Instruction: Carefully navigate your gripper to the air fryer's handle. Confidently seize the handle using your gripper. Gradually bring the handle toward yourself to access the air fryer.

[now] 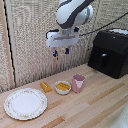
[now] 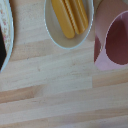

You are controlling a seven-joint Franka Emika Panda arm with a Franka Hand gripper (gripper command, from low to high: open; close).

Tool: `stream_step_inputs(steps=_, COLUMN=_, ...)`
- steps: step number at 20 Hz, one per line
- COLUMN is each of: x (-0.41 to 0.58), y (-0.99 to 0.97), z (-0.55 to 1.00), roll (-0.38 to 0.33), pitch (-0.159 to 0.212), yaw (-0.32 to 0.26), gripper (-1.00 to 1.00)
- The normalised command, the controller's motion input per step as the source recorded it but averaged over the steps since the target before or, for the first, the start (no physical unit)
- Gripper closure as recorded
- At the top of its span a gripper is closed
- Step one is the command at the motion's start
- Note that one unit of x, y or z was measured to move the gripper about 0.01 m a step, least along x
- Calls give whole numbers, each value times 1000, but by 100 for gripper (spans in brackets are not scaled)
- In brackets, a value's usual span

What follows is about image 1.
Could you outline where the black cable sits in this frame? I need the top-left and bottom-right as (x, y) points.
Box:
(79, 11), (128, 37)

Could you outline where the yellow food piece in bowl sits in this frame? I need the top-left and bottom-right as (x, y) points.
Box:
(56, 82), (71, 92)

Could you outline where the small white bowl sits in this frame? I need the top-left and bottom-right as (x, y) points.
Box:
(54, 80), (73, 96)

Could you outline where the beige woven partition screen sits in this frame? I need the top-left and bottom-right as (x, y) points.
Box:
(0, 0), (128, 94)

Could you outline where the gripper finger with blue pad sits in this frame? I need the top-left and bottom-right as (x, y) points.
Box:
(64, 47), (71, 56)
(52, 48), (59, 61)

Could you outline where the yellow food block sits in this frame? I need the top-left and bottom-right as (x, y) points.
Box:
(39, 81), (53, 94)

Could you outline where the black air fryer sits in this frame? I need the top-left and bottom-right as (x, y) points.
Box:
(87, 28), (128, 80)

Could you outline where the white floral rim plate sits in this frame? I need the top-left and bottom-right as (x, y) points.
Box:
(3, 87), (49, 121)

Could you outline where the wooden post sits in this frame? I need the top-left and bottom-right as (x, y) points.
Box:
(0, 0), (16, 90)

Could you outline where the pink cup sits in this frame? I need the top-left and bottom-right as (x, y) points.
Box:
(71, 74), (87, 94)

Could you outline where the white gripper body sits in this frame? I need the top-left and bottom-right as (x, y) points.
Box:
(45, 28), (81, 49)

